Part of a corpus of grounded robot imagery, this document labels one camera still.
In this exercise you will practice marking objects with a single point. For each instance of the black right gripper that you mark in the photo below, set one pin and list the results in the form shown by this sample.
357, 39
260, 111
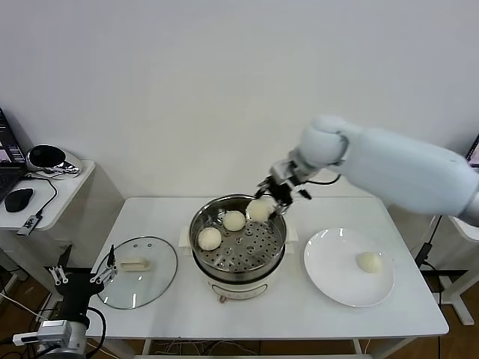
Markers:
281, 192

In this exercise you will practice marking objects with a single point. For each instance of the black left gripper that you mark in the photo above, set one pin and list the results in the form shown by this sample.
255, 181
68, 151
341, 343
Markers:
78, 293

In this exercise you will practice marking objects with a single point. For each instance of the white steamed baozi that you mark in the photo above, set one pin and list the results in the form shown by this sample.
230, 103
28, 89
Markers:
209, 239
369, 261
234, 220
259, 210

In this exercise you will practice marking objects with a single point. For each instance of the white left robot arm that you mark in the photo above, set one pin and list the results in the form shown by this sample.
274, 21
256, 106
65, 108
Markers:
73, 340

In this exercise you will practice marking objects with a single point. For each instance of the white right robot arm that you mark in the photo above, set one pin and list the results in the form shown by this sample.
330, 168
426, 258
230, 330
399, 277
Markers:
393, 168

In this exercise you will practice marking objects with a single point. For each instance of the perforated steel steamer basket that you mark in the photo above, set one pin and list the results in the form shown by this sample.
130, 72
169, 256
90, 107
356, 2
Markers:
258, 248

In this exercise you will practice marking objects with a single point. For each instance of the white rounded side desk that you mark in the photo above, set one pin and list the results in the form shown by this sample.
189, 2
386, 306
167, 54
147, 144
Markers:
71, 202

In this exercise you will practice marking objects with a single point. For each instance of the small grey usb hub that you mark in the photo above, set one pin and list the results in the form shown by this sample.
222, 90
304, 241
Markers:
29, 225

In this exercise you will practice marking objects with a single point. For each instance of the round white plate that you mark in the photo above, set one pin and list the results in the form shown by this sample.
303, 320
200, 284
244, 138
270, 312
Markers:
337, 269

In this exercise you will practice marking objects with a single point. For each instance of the black computer mouse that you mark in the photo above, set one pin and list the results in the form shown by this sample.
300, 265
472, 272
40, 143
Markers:
18, 200

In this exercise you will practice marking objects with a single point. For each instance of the black laptop on rounded desk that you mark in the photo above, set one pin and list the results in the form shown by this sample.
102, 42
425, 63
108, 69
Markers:
9, 179

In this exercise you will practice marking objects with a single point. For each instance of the shiny chrome helmet-shaped object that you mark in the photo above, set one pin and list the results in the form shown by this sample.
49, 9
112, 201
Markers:
46, 157

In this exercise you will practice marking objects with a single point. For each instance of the black power adapter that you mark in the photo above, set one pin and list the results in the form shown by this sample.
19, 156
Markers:
424, 252

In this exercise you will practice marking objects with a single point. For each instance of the white side desk with label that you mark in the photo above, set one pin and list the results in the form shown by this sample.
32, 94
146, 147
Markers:
464, 229

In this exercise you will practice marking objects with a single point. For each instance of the dark laptop on labelled desk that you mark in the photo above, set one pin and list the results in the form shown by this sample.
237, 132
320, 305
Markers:
474, 153

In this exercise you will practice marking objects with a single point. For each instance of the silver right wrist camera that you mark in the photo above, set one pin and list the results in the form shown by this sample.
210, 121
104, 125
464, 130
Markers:
282, 170

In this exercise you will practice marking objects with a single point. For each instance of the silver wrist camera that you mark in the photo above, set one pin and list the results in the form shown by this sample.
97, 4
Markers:
52, 331
282, 170

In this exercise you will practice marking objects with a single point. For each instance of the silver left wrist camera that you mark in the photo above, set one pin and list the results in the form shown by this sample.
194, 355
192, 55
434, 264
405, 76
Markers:
52, 331

